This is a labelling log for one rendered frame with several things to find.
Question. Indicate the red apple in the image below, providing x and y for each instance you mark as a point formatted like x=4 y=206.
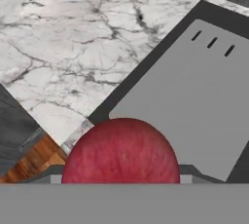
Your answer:
x=120 y=153

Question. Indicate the dark grey cupboard door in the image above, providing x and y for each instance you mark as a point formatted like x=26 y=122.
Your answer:
x=14 y=130

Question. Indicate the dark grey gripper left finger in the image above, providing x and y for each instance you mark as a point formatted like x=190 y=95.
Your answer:
x=55 y=173

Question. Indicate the grey sink basin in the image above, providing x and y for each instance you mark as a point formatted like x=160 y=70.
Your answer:
x=188 y=98

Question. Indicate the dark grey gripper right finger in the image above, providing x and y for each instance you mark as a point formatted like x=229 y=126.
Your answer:
x=191 y=173

